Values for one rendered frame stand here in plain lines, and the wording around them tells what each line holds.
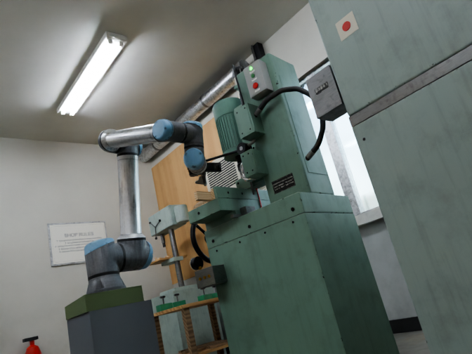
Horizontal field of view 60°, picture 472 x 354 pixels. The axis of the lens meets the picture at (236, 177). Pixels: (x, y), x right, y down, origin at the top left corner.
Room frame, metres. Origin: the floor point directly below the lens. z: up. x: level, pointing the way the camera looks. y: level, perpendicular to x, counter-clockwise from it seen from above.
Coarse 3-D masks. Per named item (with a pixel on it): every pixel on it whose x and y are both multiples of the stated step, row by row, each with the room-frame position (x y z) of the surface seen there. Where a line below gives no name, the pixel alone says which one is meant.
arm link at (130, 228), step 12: (120, 156) 2.05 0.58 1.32; (132, 156) 2.06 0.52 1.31; (120, 168) 2.06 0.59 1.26; (132, 168) 2.07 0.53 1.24; (120, 180) 2.07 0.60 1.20; (132, 180) 2.08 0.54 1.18; (120, 192) 2.09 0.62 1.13; (132, 192) 2.08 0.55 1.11; (120, 204) 2.10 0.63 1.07; (132, 204) 2.09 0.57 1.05; (120, 216) 2.11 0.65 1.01; (132, 216) 2.10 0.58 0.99; (120, 228) 2.13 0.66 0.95; (132, 228) 2.10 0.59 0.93; (120, 240) 2.10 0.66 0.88; (132, 240) 2.09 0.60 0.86; (144, 240) 2.15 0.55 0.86; (132, 252) 2.09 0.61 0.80; (144, 252) 2.14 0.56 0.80; (132, 264) 2.10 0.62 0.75; (144, 264) 2.16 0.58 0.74
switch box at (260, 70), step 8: (256, 64) 1.71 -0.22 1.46; (264, 64) 1.73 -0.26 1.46; (248, 72) 1.74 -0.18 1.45; (256, 72) 1.71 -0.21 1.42; (264, 72) 1.71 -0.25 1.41; (248, 80) 1.75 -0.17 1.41; (256, 80) 1.72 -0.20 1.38; (264, 80) 1.70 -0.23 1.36; (248, 88) 1.76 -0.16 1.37; (256, 88) 1.73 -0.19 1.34; (264, 88) 1.71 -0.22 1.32; (272, 88) 1.73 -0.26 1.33; (256, 96) 1.76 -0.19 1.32; (264, 96) 1.77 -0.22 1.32
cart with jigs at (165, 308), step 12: (204, 288) 3.50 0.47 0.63; (204, 300) 3.22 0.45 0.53; (216, 300) 3.29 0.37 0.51; (168, 312) 3.25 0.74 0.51; (156, 324) 3.48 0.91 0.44; (216, 324) 3.87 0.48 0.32; (192, 336) 3.13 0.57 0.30; (216, 336) 3.85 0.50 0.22; (192, 348) 3.12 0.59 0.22; (204, 348) 3.35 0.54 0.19; (216, 348) 3.27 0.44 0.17
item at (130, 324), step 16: (128, 304) 1.94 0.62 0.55; (144, 304) 2.00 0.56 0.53; (80, 320) 1.91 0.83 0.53; (96, 320) 1.84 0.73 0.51; (112, 320) 1.89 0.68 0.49; (128, 320) 1.94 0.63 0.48; (144, 320) 1.99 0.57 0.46; (80, 336) 1.92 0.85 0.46; (96, 336) 1.83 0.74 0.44; (112, 336) 1.88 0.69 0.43; (128, 336) 1.93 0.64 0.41; (144, 336) 1.98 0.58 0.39; (80, 352) 1.94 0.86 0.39; (96, 352) 1.83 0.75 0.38; (112, 352) 1.87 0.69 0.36; (128, 352) 1.92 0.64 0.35; (144, 352) 1.97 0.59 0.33
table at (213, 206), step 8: (216, 200) 1.80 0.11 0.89; (224, 200) 1.83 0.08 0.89; (232, 200) 1.88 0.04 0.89; (240, 200) 1.92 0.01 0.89; (248, 200) 1.97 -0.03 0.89; (256, 200) 2.02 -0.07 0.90; (264, 200) 2.07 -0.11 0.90; (200, 208) 1.87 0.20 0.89; (208, 208) 1.84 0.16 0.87; (216, 208) 1.81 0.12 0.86; (224, 208) 1.82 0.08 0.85; (232, 208) 1.87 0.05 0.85; (256, 208) 2.01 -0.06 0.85; (192, 216) 1.91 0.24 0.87; (200, 216) 1.88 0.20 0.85; (208, 216) 1.87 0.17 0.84; (216, 216) 1.91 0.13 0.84
